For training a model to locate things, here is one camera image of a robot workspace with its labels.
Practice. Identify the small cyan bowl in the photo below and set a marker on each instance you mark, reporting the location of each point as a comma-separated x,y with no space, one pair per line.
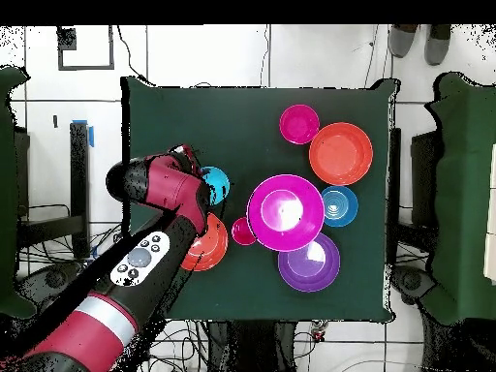
217,180

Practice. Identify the large magenta bowl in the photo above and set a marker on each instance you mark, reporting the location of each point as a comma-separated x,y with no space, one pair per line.
286,213

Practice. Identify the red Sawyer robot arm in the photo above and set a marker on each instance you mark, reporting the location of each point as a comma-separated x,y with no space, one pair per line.
170,186

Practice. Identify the dark green table cloth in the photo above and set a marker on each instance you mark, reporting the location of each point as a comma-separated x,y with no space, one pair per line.
174,116

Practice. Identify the red cup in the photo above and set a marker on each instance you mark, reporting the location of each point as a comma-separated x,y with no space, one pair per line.
240,232

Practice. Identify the orange bowl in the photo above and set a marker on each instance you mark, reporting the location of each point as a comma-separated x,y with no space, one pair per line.
341,154
211,248

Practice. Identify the small crimson bowl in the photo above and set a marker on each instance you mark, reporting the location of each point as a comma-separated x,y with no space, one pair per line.
299,124

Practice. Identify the small black item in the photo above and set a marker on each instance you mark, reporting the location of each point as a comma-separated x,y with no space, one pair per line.
55,121

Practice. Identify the straight-sided blue bowl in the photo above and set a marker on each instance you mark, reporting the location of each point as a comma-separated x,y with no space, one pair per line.
343,206

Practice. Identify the purple bowl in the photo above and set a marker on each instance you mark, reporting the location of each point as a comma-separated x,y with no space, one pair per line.
310,275

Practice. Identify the green cloth covered table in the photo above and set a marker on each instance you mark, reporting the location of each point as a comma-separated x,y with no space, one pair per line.
6,193
465,193

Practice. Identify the small red and grey item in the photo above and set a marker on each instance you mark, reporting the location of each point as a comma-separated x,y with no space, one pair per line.
319,331

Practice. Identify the black box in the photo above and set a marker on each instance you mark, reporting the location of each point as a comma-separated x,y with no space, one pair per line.
424,178

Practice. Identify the person's foot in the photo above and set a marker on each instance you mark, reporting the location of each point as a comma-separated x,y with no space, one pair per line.
437,46
402,40

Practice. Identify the black post with blue tape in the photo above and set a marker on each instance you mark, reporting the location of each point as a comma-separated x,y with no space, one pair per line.
79,186

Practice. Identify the black square floor frame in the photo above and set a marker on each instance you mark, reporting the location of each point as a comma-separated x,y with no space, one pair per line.
86,67

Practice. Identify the black metal frame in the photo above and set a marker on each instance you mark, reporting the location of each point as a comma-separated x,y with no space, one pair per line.
50,229

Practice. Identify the black pedestal foot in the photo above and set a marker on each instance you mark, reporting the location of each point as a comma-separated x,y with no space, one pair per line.
54,277
411,281

